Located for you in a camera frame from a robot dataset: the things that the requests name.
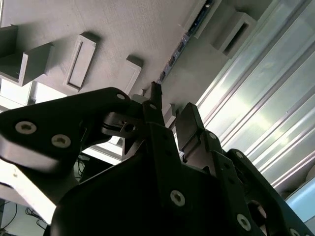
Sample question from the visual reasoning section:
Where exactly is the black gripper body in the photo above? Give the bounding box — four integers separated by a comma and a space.
50, 147, 259, 236

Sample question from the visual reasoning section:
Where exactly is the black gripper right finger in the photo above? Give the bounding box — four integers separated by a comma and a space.
176, 102, 315, 236

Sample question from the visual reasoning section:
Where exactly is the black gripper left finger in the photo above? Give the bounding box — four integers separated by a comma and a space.
0, 82, 189, 209

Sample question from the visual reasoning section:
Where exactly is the RAM stick with blue board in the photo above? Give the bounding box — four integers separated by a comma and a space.
157, 0, 217, 84

